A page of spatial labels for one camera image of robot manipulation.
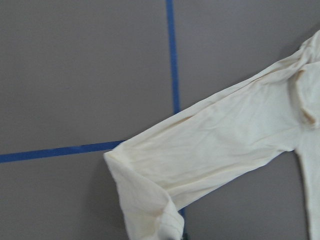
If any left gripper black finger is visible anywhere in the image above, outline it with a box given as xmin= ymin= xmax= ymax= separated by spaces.
xmin=181 ymin=232 xmax=190 ymax=240

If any cream yellow long-sleeve shirt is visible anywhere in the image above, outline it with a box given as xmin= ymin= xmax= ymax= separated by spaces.
xmin=103 ymin=32 xmax=320 ymax=240

